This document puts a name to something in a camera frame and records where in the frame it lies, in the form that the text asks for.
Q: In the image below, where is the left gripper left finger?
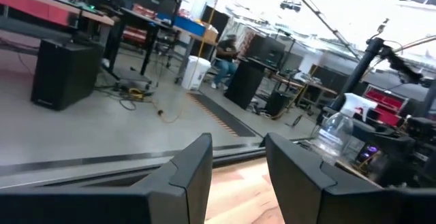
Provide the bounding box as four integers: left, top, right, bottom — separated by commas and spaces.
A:
0, 132, 214, 224

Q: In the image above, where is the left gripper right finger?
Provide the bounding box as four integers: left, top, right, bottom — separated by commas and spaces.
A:
264, 132, 436, 224

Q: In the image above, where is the clear spray bottle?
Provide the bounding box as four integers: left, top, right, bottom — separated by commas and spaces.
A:
311, 93, 378, 165

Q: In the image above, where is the red open toolbox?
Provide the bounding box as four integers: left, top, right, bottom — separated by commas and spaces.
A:
362, 84, 409, 128

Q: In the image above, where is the small black box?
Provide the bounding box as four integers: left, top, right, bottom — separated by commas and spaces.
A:
264, 91, 294, 118

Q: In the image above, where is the black pole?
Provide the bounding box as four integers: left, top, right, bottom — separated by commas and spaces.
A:
330, 37, 386, 112

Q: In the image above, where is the black mat with orange stripes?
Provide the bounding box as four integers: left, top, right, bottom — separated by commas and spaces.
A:
186, 92, 257, 138

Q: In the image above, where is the large black box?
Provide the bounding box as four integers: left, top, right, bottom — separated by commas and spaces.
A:
30, 38, 105, 112

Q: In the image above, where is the white bin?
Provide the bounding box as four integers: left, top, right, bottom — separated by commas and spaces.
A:
180, 55, 212, 91

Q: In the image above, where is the tall black box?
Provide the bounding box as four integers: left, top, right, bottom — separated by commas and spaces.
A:
223, 59, 266, 111

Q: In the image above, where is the cardboard box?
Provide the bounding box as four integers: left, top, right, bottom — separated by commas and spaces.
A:
202, 26, 219, 44

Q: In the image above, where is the blue bin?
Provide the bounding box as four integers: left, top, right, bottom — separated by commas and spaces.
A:
173, 14, 207, 37

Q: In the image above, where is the red desk with wooden top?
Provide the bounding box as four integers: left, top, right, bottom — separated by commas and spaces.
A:
0, 0, 115, 27

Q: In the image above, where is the yellow cable with plug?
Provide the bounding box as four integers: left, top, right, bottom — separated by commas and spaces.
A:
119, 87, 181, 125

